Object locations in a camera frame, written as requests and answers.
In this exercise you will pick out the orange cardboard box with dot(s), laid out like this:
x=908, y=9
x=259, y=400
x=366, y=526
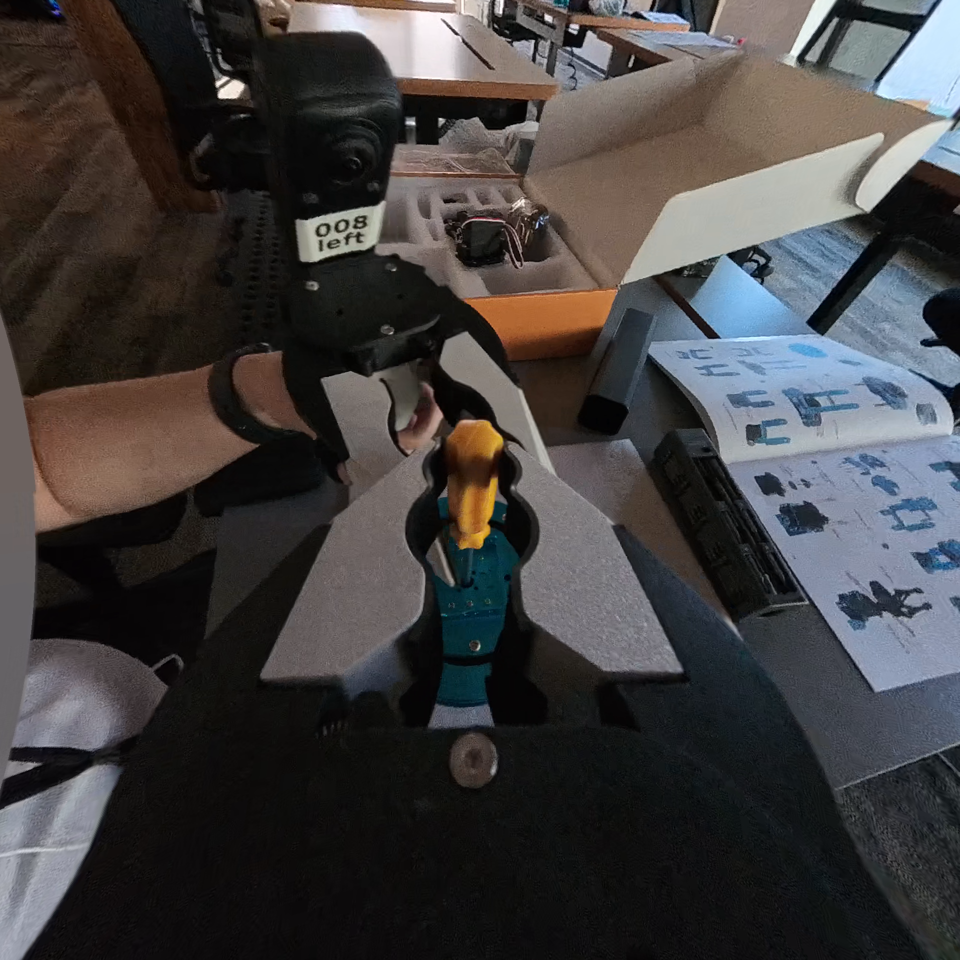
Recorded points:
x=712, y=150

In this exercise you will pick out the clear plastic bags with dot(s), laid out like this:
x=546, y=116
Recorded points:
x=465, y=150

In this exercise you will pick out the grey foam box insert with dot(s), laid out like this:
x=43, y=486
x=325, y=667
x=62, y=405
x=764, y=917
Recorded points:
x=570, y=262

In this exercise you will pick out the white foam sheet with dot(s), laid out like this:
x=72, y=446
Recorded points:
x=592, y=480

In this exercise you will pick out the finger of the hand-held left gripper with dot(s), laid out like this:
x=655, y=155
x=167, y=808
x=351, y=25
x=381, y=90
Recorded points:
x=525, y=416
x=360, y=420

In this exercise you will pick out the black wristband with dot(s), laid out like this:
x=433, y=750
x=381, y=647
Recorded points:
x=221, y=405

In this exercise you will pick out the open instruction manual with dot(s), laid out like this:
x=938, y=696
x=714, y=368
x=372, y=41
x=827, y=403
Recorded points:
x=862, y=487

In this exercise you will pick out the black screwdriver bit case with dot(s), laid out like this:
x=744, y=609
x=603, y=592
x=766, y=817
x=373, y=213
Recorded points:
x=727, y=525

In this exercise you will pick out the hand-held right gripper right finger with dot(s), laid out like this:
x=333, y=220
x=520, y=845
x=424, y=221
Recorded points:
x=600, y=600

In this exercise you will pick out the person's left hand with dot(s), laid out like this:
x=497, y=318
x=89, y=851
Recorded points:
x=262, y=394

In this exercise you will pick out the grey desk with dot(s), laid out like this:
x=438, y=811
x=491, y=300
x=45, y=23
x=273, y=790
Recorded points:
x=810, y=712

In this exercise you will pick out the brown wooden table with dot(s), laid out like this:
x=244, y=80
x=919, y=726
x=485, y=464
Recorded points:
x=450, y=60
x=645, y=41

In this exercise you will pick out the person's left forearm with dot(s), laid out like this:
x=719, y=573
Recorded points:
x=112, y=450

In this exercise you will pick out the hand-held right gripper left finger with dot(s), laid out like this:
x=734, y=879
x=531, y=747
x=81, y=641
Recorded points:
x=345, y=600

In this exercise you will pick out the blue metal robot base part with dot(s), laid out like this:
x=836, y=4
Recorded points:
x=469, y=622

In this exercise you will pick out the black rectangular tube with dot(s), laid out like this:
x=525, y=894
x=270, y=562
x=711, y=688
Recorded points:
x=619, y=367

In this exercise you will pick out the person's white garment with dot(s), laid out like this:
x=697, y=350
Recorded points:
x=75, y=712

